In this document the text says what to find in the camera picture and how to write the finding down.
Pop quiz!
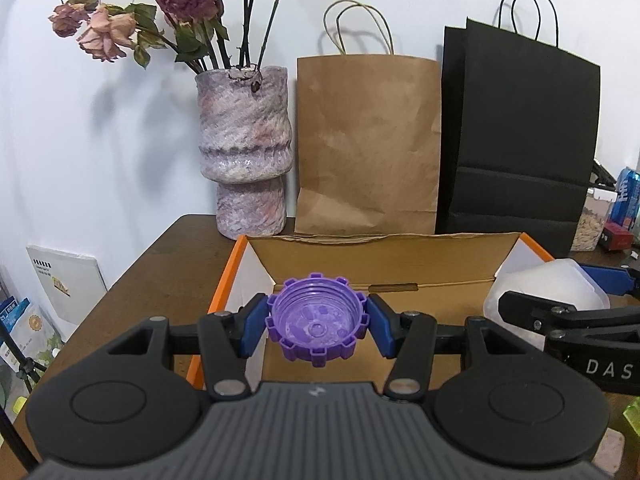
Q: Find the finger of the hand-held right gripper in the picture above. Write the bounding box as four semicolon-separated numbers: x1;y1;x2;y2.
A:
580;262;640;298
497;290;640;344

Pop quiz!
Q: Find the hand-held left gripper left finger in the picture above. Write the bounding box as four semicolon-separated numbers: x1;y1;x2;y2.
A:
105;292;271;402

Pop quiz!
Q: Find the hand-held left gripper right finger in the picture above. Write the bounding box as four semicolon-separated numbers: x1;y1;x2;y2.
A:
366;293;533;402

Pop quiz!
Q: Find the white translucent plastic container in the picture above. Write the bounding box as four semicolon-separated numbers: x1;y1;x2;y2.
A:
482;257;611;351

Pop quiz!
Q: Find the purple toothed bottle cap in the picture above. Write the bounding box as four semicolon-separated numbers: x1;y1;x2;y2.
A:
265;272;370;367

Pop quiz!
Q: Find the red orange cardboard box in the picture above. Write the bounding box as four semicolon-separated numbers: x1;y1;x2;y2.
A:
186;231;557;393

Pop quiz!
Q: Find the small red box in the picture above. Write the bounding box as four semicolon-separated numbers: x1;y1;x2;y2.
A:
600;222;636;251

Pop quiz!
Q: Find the green translucent plastic object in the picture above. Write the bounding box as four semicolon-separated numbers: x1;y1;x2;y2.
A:
622;400;640;436

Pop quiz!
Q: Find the clear snack jar black lid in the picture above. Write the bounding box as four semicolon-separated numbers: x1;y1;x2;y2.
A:
570;157;619;252

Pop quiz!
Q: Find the blue drink can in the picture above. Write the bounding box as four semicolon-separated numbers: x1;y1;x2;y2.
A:
609;167;640;231

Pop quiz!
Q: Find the black paper bag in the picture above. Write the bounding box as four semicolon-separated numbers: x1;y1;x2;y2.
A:
435;0;602;258

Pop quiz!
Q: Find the purple marbled ceramic vase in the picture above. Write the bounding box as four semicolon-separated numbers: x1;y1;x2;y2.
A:
195;66;293;240

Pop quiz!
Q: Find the brown paper bag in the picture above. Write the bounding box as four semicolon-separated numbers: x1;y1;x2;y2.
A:
294;0;443;236

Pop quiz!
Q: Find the white booklet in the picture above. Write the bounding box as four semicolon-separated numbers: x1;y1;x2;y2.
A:
26;244;108;331

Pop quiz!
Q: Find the white packet gold seal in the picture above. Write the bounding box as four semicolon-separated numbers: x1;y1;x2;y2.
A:
20;305;66;358

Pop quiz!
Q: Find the black tripod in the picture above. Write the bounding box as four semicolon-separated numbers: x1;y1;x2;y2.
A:
0;305;47;396

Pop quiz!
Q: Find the blue white packet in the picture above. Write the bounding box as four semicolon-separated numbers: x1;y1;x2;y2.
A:
0;297;33;358

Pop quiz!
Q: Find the dried rose bouquet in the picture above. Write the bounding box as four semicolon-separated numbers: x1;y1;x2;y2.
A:
49;0;311;75

